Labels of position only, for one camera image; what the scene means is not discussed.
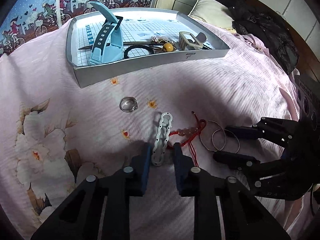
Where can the grey nightstand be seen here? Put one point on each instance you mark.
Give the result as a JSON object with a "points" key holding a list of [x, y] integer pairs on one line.
{"points": [[183, 6]]}

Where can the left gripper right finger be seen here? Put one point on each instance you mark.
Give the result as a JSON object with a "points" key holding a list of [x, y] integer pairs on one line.
{"points": [[223, 207]]}

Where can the white pillow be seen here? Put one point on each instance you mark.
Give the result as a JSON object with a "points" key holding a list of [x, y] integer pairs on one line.
{"points": [[212, 12]]}

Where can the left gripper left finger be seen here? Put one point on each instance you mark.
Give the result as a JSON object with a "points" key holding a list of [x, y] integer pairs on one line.
{"points": [[99, 208]]}

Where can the silver hoop bangles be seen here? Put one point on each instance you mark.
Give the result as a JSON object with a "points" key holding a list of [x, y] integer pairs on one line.
{"points": [[218, 138]]}

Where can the pink floral bed sheet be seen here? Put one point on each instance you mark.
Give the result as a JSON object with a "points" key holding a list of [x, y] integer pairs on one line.
{"points": [[54, 134]]}

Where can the white wavy hair clip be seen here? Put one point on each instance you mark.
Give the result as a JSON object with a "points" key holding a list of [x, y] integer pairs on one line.
{"points": [[161, 139]]}

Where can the dark flower hair stick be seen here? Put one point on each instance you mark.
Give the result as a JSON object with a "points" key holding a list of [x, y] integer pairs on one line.
{"points": [[155, 42]]}

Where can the light blue kids watch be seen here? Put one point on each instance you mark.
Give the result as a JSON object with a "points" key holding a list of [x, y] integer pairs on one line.
{"points": [[108, 46]]}

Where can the blue fabric wardrobe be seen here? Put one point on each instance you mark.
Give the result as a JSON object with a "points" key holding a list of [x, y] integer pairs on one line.
{"points": [[24, 20]]}

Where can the black clothes pile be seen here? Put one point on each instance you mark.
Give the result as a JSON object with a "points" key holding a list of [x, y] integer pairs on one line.
{"points": [[268, 26]]}

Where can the grey shallow tray box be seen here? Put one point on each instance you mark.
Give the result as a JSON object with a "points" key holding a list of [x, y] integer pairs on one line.
{"points": [[139, 24]]}

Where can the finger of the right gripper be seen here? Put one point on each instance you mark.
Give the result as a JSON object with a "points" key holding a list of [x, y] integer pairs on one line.
{"points": [[236, 161], [245, 131]]}

